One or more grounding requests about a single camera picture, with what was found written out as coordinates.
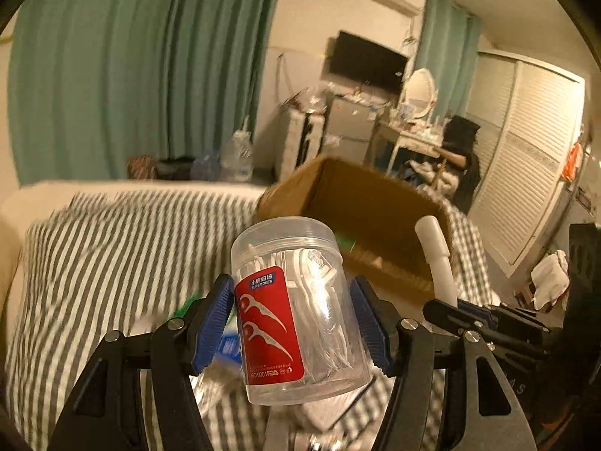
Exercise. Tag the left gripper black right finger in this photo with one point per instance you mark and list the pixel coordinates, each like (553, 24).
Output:
(480, 410)

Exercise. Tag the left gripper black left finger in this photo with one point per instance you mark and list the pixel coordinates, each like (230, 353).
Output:
(104, 410)

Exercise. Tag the blue tissue pack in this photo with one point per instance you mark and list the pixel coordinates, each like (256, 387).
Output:
(229, 349)

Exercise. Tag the clear floss pick jar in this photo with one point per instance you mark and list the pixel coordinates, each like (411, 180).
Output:
(299, 334)

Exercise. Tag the grey checkered bed cloth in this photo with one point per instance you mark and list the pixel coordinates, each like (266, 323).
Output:
(103, 262)

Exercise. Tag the wooden chair with clothes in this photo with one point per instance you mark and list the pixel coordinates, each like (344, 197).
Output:
(455, 174)

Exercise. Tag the brown cardboard box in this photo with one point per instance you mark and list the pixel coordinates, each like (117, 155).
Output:
(375, 214)

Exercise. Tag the white louvered wardrobe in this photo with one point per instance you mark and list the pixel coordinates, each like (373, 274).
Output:
(529, 113)

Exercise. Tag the patterned brown bag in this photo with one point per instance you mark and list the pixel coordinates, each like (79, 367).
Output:
(141, 168)

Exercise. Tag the white dressing table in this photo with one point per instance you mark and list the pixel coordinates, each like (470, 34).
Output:
(423, 142)

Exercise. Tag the large water bottle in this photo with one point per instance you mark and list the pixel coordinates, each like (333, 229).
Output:
(236, 156)

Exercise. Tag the oval white mirror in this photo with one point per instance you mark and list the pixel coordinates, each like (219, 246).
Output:
(419, 96)

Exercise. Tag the silver mini fridge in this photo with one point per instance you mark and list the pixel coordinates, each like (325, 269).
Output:
(349, 130)

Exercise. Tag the white suitcase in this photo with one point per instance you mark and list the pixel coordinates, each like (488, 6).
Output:
(298, 140)

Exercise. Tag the green curtain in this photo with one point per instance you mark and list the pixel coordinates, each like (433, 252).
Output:
(449, 49)
(93, 83)

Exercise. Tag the black wall television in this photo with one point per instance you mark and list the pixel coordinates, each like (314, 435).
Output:
(365, 61)

